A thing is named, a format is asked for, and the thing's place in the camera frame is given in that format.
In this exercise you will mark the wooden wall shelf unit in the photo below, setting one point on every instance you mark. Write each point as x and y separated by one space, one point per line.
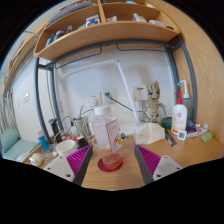
118 20

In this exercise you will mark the clear plastic water bottle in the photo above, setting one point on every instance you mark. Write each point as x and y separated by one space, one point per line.
106 131

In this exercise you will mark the black power adapter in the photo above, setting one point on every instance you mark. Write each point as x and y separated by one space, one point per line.
81 142

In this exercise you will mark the clear spray bottle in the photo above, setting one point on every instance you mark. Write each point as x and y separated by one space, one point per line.
186 99

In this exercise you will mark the Groot figurine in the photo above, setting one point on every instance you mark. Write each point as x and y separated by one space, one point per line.
153 104

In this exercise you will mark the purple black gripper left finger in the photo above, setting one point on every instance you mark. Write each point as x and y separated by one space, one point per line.
79 162

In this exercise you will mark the white wall socket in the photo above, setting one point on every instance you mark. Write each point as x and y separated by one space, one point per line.
95 99

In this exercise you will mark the blue white box on shelf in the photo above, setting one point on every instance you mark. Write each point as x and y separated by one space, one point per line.
92 20

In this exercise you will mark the white red pump lotion bottle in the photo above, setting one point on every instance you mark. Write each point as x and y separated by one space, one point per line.
179 116

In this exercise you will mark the small white square clock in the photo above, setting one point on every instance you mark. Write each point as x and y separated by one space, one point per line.
182 135

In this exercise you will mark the teal bed pillow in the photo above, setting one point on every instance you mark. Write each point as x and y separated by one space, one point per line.
8 139

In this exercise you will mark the white ceramic mug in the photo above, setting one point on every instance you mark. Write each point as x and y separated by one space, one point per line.
66 148

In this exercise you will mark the white desk lamp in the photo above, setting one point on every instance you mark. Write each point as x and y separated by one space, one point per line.
106 77

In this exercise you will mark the metal cup with utensils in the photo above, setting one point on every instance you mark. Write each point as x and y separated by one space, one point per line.
79 122

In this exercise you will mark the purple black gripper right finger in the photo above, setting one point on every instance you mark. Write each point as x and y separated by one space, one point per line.
147 161

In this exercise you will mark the blue white small bottle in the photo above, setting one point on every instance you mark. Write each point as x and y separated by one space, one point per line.
42 141

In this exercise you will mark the dark red round coaster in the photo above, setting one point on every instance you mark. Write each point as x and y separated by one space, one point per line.
104 169

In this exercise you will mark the white tissue pack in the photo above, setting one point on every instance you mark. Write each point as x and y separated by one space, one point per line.
148 133

